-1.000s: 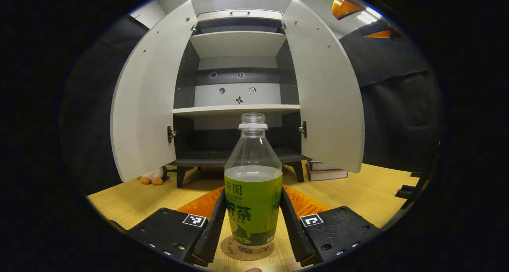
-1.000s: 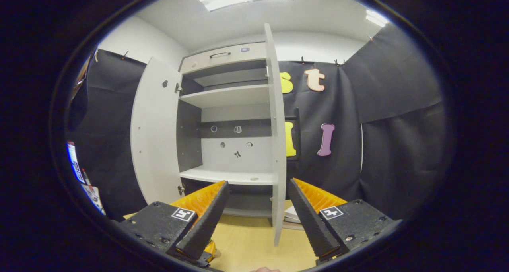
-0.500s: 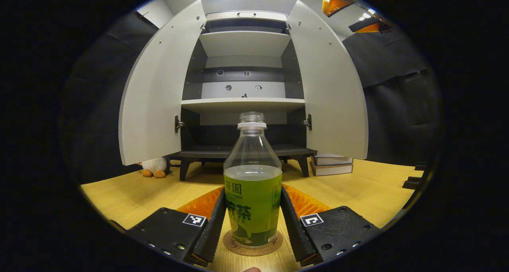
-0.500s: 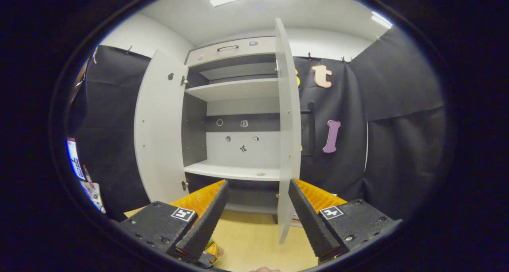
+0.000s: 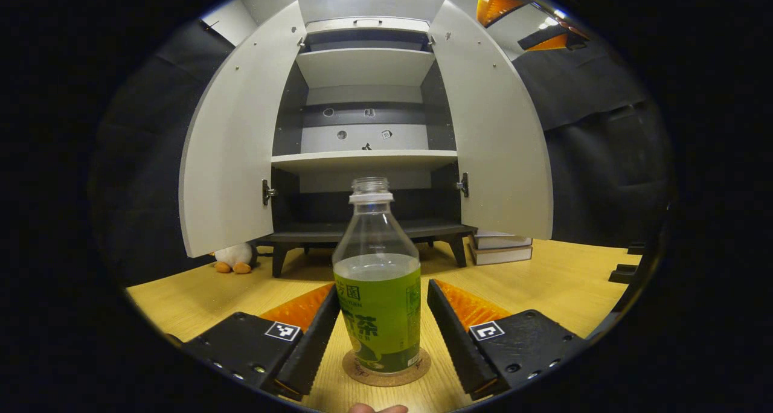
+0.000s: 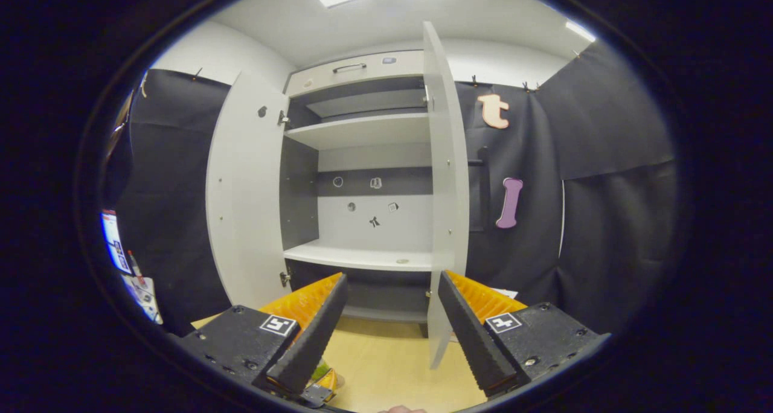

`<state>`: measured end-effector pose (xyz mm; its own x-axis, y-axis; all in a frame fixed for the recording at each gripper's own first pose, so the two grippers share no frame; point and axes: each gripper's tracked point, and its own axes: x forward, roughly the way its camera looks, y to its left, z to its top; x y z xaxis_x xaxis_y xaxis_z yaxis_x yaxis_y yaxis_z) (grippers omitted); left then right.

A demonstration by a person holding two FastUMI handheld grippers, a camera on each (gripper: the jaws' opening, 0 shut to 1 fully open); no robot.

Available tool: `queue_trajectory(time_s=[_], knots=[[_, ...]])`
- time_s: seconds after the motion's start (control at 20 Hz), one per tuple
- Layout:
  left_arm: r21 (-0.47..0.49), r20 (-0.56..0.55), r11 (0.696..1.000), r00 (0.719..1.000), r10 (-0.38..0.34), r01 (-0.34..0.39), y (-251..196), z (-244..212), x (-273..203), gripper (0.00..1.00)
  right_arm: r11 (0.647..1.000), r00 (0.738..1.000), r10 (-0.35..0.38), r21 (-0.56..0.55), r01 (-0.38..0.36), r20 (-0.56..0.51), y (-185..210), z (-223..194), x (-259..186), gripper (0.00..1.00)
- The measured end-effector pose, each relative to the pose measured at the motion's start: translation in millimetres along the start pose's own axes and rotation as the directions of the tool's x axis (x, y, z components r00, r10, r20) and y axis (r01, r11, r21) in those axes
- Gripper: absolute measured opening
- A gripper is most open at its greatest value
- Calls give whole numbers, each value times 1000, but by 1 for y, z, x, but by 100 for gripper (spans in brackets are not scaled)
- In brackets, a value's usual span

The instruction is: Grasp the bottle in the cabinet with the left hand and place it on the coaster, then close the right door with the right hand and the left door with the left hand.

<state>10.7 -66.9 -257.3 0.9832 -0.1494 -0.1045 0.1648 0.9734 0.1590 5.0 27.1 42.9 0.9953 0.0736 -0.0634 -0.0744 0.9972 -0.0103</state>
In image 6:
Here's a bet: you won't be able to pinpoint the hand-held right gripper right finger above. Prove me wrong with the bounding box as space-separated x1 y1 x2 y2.
437 271 611 399

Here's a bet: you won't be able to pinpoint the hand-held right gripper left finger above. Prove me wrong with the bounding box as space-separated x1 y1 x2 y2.
175 272 349 397

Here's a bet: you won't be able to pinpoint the white and grey cabinet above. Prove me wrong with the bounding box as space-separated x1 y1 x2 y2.
281 50 435 324

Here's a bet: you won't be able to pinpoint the white cabinet door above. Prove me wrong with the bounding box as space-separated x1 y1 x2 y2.
421 21 470 370
205 70 297 311

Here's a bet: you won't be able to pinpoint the white cabinet shelf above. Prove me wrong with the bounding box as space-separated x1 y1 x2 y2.
283 239 434 272
284 112 431 151

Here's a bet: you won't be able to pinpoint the white cabinet drawer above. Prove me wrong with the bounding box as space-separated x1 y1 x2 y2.
285 51 425 98

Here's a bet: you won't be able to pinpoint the black backdrop cloth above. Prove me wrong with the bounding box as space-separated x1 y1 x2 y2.
100 39 676 335

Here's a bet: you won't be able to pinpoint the white printed papers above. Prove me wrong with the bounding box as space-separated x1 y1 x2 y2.
121 251 164 324

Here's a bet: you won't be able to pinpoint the bright printed panel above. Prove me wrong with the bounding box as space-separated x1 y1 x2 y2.
101 211 133 275

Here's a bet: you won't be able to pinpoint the small ceiling light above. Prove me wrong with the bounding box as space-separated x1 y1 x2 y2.
565 21 597 42

